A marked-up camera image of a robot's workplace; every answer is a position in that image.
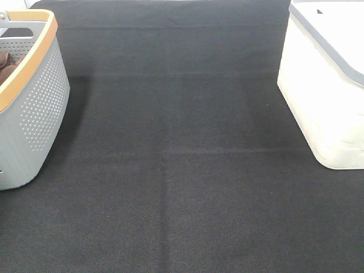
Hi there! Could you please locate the brown microfibre towel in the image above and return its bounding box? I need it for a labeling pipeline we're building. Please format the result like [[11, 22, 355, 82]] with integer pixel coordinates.
[[0, 50, 24, 84]]

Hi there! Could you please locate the black table cloth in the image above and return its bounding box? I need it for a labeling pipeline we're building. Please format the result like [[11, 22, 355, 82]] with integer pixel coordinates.
[[1, 1, 363, 272]]

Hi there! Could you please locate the grey perforated laundry basket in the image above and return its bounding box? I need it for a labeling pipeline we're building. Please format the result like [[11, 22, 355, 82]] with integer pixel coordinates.
[[1, 9, 70, 191]]

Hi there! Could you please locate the white plastic storage bin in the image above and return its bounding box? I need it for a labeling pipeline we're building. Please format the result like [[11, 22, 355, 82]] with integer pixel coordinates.
[[277, 1, 363, 169]]

